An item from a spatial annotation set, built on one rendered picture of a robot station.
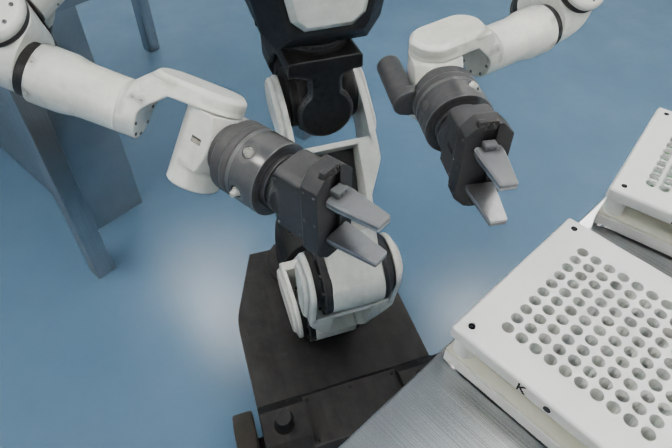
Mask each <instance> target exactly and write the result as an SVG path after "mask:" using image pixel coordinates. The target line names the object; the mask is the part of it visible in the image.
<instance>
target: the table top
mask: <svg viewBox="0 0 672 448"><path fill-rule="evenodd" d="M605 199H606V196H605V197H604V198H603V199H602V200H601V201H600V202H599V203H598V204H597V205H596V206H594V207H593V208H592V209H591V210H590V211H589V212H588V213H587V214H586V215H585V216H584V217H583V218H582V219H581V220H580V221H579V222H578V223H579V224H581V225H583V226H585V227H586V228H588V229H590V230H591V231H593V232H595V233H596V234H598V235H600V236H601V237H603V238H605V239H607V240H608V241H610V242H612V243H613V244H615V245H617V246H618V247H620V248H622V249H623V250H625V251H627V252H629V253H630V254H632V255H634V256H635V257H637V258H639V259H640V260H642V261H644V262H645V263H647V264H649V265H651V266H652V267H654V268H656V269H657V270H659V271H661V272H662V273H664V274H666V275H667V276H669V277H671V278H672V257H670V256H668V255H666V254H664V253H661V252H659V251H657V250H655V249H652V248H650V247H648V246H646V245H644V244H641V243H639V242H637V241H635V240H632V239H630V238H628V237H626V236H623V235H621V234H619V233H617V232H615V231H612V230H610V229H605V228H601V227H599V226H598V225H597V224H596V223H595V222H593V220H594V218H595V216H596V214H597V212H598V211H599V209H600V207H601V206H602V204H603V202H604V201H605ZM454 340H455V339H453V340H452V341H451V342H450V343H449V344H448V345H447V346H446V347H445V348H444V349H443V350H441V351H440V352H439V353H438V354H437V355H436V356H435V357H434V358H433V359H432V360H431V361H430V362H429V363H428V364H427V365H426V366H424V367H423V368H422V369H421V370H420V371H419V372H418V373H417V374H416V375H415V376H414V377H413V378H412V379H411V380H410V381H408V382H407V383H406V384H405V385H404V386H403V387H402V388H401V389H400V390H399V391H398V392H397V393H396V394H395V395H394V396H393V397H391V398H390V399H389V400H388V401H387V402H386V403H385V404H384V405H383V406H382V407H381V408H380V409H379V410H378V411H377V412H376V413H374V414H373V415H372V416H371V417H370V418H369V419H368V420H367V421H366V422H365V423H364V424H363V425H362V426H361V427H360V428H359V429H357V430H356V431H355V432H354V433H353V434H352V435H351V436H350V437H349V438H348V439H347V440H346V441H345V442H344V443H343V444H342V445H340V446H339V447H338V448H548V447H547V446H545V445H544V444H543V443H542V442H541V441H540V440H538V439H537V438H536V437H535V436H534V435H533V434H531V433H530V432H529V431H528V430H527V429H525V428H524V427H523V426H522V425H521V424H520V423H518V422H517V421H516V420H515V419H514V418H513V417H511V416H510V415H509V414H508V413H507V412H506V411H504V410H503V409H502V408H501V407H500V406H498V405H497V404H496V403H495V402H494V401H493V400H491V399H490V398H489V397H488V396H487V395H486V394H484V393H483V392H482V391H481V390H480V389H479V388H477V387H476V386H475V385H474V384H473V383H472V382H470V381H469V380H468V379H467V378H466V377H464V376H463V375H462V374H461V373H460V372H459V371H457V370H454V369H452V368H451V367H450V366H449V365H448V363H447V361H446V360H445V359H444V358H443V357H444V353H445V350H446V348H447V347H448V346H449V345H450V344H451V343H452V342H453V341H454Z"/></svg>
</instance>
